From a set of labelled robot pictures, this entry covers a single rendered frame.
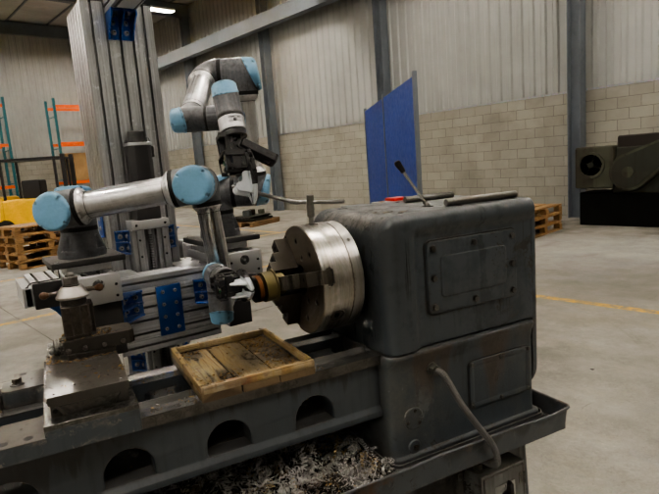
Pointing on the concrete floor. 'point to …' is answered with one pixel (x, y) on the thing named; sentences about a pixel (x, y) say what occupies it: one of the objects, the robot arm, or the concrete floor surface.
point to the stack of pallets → (16, 253)
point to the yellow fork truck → (17, 214)
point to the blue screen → (393, 142)
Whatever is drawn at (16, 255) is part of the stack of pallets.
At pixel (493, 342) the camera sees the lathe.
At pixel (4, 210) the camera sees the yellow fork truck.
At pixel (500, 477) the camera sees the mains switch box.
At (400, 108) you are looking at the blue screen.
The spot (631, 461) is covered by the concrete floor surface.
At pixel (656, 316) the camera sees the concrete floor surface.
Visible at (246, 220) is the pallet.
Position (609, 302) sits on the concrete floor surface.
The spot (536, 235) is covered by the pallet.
